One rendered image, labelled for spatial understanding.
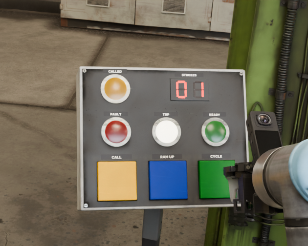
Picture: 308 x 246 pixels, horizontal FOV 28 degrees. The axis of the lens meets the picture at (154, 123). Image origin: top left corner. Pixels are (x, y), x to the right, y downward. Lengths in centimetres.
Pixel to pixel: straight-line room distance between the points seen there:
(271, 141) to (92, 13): 572
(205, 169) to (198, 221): 187
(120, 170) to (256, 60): 45
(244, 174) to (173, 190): 24
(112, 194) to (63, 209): 193
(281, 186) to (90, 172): 47
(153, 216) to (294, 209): 61
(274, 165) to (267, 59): 63
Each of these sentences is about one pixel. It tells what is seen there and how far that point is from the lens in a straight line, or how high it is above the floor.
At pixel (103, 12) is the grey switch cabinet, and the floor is 20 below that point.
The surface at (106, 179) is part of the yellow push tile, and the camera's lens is 117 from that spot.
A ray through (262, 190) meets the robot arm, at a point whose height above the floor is 115.
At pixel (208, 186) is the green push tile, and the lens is 121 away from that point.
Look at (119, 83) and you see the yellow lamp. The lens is 120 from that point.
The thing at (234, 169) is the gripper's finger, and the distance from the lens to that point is 101.
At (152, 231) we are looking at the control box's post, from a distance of 138.
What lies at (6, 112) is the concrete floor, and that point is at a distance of 430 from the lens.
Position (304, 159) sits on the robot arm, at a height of 125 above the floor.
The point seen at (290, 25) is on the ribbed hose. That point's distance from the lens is 140.
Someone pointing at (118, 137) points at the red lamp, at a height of 108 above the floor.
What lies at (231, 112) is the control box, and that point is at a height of 112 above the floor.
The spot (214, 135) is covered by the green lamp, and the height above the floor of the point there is 108.
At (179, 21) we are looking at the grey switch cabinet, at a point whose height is 18.
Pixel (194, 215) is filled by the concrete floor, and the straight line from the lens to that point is 311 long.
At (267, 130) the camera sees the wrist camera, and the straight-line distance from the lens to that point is 100.
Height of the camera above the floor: 155
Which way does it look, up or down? 22 degrees down
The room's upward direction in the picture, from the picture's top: 5 degrees clockwise
